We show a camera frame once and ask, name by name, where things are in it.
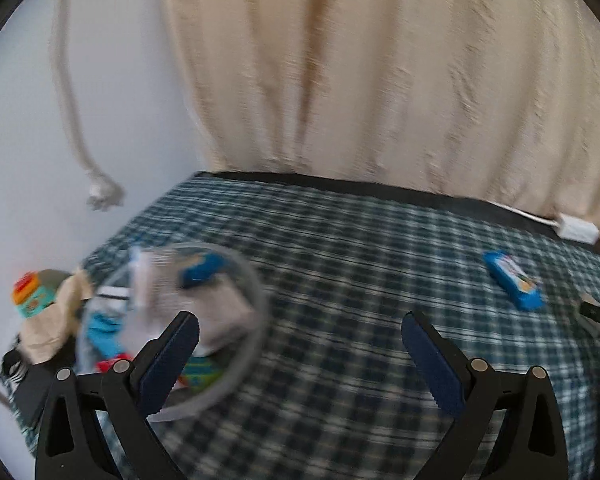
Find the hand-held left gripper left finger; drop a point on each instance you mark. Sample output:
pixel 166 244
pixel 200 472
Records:
pixel 172 355

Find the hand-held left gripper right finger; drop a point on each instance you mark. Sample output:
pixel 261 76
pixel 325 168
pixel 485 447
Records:
pixel 432 360

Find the red and white packet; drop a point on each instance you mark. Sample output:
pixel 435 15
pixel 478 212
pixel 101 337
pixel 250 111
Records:
pixel 110 364

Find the white printed pouch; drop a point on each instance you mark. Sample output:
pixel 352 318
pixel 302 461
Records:
pixel 150 290

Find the blue cloth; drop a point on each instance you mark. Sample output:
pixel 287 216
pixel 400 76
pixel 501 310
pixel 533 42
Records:
pixel 105 332

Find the clear plastic bowl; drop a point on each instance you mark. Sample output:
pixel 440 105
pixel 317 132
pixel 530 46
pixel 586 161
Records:
pixel 257 310

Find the blue snack packet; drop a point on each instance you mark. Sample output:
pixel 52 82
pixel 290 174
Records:
pixel 510 277

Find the blue plaid tablecloth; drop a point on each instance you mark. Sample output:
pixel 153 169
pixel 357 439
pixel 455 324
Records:
pixel 355 260

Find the beige crumpled cloth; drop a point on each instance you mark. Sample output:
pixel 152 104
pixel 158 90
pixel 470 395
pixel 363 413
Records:
pixel 45 335

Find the black notebook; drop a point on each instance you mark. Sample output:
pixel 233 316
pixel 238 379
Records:
pixel 30 395

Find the teal and orange toy bus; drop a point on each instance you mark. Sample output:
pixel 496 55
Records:
pixel 35 300

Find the black striped elastic band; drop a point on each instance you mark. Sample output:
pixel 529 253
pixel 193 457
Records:
pixel 12 365

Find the beige patterned curtain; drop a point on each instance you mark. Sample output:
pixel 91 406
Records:
pixel 380 60

